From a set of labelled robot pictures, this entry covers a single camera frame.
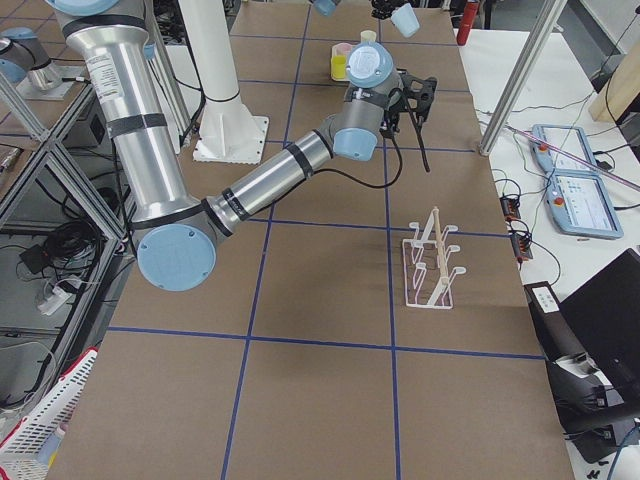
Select cream plastic tray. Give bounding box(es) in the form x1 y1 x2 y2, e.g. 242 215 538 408
330 43 381 86

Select cream plastic cup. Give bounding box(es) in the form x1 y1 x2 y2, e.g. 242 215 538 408
360 30 377 43

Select blue teach pendant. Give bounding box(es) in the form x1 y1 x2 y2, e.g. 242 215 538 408
531 124 596 173
545 169 624 240

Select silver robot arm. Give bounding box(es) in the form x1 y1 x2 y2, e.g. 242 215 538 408
311 0 406 20
53 1 409 291

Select black camera cable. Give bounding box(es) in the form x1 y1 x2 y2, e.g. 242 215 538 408
309 87 432 190

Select long metal grabber stick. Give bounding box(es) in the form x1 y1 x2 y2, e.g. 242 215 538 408
503 125 640 192

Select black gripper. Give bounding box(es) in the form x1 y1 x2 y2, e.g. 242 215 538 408
370 0 400 20
382 69 415 138

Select black laptop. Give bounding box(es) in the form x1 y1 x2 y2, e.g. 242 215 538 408
557 248 639 401

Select far blue teach pendant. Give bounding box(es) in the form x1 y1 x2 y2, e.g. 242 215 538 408
531 124 596 173

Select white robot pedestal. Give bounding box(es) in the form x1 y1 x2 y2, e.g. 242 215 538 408
179 0 269 165

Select aluminium frame post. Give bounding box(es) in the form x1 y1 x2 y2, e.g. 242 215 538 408
478 0 567 156

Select near blue teach pendant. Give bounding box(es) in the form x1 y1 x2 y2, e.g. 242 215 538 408
545 169 624 240

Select white wire cup rack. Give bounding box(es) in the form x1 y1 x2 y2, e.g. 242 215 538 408
401 206 466 310

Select white plastic basket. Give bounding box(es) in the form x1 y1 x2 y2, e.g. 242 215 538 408
1 347 98 479

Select light blue plastic cup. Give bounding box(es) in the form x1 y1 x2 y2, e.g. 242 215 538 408
391 3 420 38

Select pink plastic cup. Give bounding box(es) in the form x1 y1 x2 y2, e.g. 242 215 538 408
332 42 353 57

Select yellow plastic cup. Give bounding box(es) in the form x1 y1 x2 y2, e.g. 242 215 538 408
330 56 348 81

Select white power strip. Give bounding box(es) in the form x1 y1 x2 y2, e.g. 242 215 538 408
38 284 74 316

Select red cylinder bottle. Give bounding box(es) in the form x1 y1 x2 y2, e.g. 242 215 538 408
456 0 480 46

